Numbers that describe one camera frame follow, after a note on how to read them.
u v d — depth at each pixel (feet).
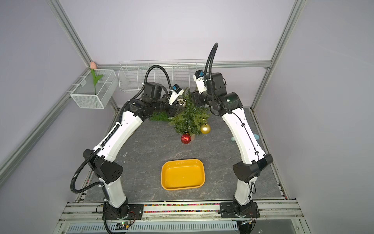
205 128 2.49
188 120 2.60
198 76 1.93
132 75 3.36
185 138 2.48
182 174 2.83
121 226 2.37
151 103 1.87
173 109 2.15
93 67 2.93
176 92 2.07
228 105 1.52
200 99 2.02
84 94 2.71
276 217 2.38
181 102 2.38
